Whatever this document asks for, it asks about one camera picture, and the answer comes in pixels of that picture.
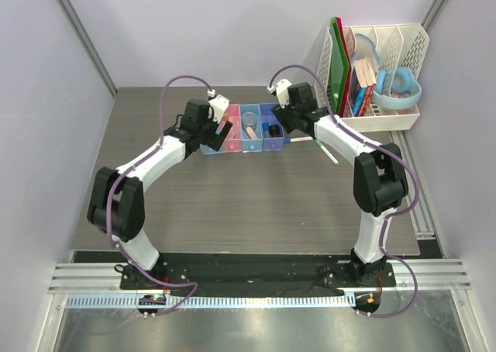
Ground light blue drawer box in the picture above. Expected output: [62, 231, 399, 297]
[200, 145, 223, 155]

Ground red black stamp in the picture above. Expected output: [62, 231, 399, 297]
[269, 124, 281, 138]

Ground pink drawer box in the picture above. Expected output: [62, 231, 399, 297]
[220, 104, 242, 154]

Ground blue glue stick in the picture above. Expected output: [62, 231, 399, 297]
[262, 123, 270, 138]

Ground purple drawer box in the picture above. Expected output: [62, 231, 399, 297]
[260, 103, 285, 151]

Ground clear tape roll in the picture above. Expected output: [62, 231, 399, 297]
[241, 111, 258, 128]

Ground pink eraser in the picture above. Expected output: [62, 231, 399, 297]
[246, 126, 258, 140]

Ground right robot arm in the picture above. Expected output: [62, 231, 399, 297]
[267, 79, 408, 286]

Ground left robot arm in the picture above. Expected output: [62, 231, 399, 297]
[87, 95, 233, 289]

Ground blue marker pen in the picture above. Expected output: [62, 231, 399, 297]
[284, 136, 314, 143]

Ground green marker pen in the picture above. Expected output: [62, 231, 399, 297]
[315, 140, 339, 166]

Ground red folder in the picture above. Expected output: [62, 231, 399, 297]
[336, 17, 352, 117]

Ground green folder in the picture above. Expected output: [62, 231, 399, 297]
[328, 17, 343, 116]

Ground books stack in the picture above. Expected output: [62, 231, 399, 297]
[350, 57, 377, 117]

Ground white file organizer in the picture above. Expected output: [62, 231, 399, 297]
[313, 22, 430, 135]

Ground blue headphones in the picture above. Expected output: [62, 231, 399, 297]
[371, 67, 422, 110]

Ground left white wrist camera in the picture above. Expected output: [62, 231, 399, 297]
[208, 95, 230, 123]

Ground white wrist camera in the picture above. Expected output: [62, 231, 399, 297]
[208, 95, 230, 123]
[267, 79, 292, 108]

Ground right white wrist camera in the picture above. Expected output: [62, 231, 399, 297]
[267, 79, 292, 108]

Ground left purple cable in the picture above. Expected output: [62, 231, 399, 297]
[108, 74, 216, 316]

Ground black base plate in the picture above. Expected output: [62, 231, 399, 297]
[74, 251, 397, 298]

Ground white cable duct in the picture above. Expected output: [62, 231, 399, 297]
[66, 292, 356, 309]

